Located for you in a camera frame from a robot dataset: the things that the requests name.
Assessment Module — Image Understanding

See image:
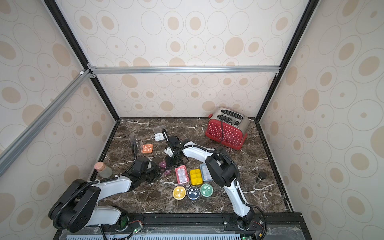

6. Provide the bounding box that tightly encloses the yellow round pillbox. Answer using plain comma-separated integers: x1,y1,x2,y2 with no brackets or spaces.
173,186,187,201

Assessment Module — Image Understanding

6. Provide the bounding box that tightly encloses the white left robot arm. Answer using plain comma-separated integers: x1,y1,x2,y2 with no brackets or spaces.
48,145,164,233

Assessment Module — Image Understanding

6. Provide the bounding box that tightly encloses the aluminium frame crossbar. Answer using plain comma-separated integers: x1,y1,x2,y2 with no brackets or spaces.
83,66,281,76

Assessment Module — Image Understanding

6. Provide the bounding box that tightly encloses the red and silver toaster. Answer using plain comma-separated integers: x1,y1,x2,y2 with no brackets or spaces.
205,107,250,150

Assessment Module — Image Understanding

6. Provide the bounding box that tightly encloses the green round pillbox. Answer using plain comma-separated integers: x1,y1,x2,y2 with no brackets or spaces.
200,183,214,198

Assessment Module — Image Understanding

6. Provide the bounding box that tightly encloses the teal rectangular pillbox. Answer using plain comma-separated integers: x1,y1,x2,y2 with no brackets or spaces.
200,164,213,182

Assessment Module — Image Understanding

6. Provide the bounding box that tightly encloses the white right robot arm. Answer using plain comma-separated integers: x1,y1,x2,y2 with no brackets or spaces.
162,128,268,231

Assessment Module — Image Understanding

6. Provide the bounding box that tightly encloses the aluminium frame side bar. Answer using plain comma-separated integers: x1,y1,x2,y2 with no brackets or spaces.
1,70,91,175

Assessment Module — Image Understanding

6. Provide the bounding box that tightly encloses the white pillbox with amber lid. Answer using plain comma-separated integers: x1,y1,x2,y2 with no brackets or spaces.
190,169,204,186

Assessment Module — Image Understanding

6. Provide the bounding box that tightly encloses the orange pillbox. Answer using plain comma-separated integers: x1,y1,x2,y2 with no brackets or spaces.
141,144,153,154

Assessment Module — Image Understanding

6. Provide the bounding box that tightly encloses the clear small pillbox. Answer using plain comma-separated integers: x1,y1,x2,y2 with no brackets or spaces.
129,134,142,150

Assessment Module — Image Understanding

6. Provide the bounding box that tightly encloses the small black cap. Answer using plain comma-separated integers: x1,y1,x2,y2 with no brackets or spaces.
257,172,267,182

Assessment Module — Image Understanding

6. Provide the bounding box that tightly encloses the white pillbox clear lid rear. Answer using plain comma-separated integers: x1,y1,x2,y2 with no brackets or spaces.
153,125,167,142

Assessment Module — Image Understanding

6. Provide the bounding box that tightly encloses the dark blue round pillbox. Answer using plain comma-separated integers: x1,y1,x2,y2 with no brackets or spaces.
187,186,201,201

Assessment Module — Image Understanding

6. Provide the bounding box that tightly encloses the red pillbox clear lid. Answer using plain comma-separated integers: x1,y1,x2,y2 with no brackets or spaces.
175,165,189,185

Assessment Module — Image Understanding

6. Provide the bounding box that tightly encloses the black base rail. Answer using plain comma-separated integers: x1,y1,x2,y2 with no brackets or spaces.
54,213,311,240

